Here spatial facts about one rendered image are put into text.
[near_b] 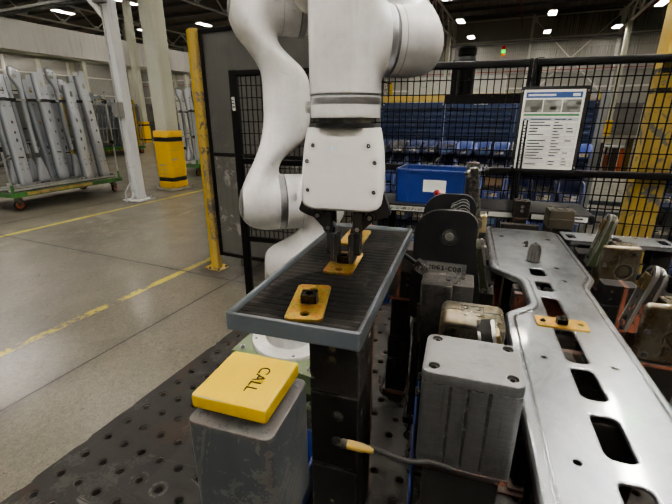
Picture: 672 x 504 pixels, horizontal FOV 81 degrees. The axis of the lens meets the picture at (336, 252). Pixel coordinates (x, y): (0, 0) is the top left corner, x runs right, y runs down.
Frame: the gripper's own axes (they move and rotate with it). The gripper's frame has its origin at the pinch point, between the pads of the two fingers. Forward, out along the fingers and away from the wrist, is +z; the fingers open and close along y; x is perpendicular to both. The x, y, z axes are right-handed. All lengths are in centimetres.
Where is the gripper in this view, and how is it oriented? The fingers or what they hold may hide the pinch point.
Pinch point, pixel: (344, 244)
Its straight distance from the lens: 52.7
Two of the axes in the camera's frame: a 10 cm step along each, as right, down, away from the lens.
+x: 2.5, -3.1, 9.2
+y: 9.7, 0.8, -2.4
